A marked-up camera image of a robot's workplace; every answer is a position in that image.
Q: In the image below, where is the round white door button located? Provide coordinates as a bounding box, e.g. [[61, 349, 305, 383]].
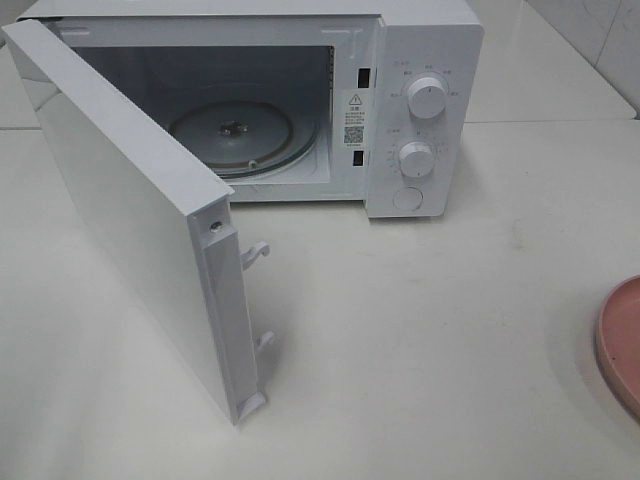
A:
[[393, 187, 423, 211]]

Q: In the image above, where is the white microwave knob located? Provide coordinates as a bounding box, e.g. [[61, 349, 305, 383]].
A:
[[405, 72, 448, 120], [398, 141, 435, 178]]

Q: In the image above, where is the white microwave door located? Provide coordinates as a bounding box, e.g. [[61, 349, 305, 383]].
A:
[[3, 20, 272, 423]]

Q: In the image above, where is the pink round plate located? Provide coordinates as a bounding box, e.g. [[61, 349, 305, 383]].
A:
[[595, 276, 639, 420]]

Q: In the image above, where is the glass microwave turntable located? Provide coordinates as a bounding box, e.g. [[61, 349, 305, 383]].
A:
[[169, 100, 319, 179]]

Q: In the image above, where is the white warning label sticker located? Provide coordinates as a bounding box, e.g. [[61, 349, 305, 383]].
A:
[[337, 88, 371, 149]]

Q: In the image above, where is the white microwave oven body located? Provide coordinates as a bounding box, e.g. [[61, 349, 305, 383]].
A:
[[12, 1, 484, 218]]

